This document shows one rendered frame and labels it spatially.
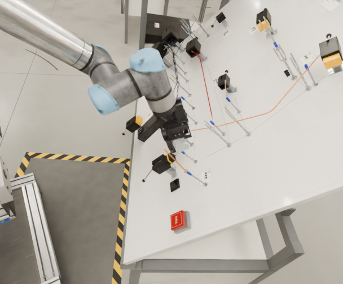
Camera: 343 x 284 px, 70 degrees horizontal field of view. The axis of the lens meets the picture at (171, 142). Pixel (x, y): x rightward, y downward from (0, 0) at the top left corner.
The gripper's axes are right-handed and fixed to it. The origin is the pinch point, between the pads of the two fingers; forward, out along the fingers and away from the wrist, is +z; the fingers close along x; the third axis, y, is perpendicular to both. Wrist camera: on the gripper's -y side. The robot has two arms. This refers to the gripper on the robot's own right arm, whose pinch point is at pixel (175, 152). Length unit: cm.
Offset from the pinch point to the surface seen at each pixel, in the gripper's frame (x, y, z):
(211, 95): 29.1, 17.9, 3.1
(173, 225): -19.7, -5.5, 10.4
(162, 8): 328, 0, 54
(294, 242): -21, 32, 39
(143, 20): 98, -6, -12
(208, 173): -5.8, 8.8, 7.5
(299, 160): -16.7, 32.4, -3.5
